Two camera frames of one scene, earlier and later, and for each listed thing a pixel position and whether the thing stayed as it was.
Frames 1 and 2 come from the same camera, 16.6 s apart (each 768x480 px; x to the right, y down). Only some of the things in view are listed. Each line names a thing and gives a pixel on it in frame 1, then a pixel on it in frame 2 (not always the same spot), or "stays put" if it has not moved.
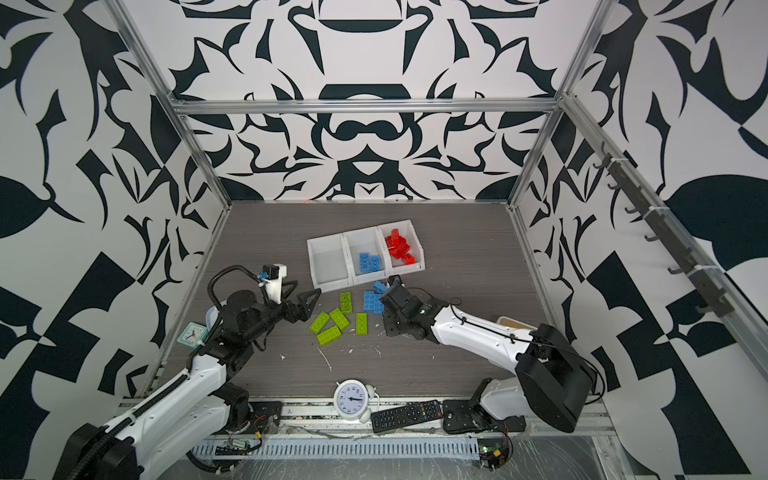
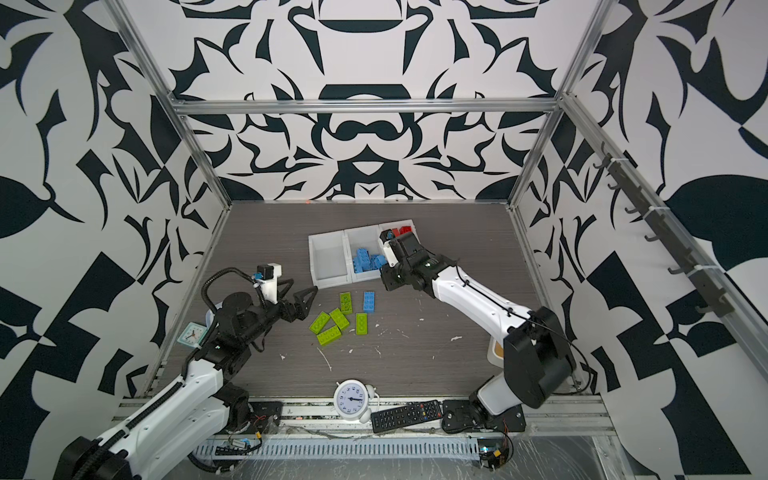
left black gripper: x=300 y=310 stays put
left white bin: x=330 y=263 stays put
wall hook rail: x=628 y=180 stays put
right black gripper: x=389 y=328 to x=387 y=274
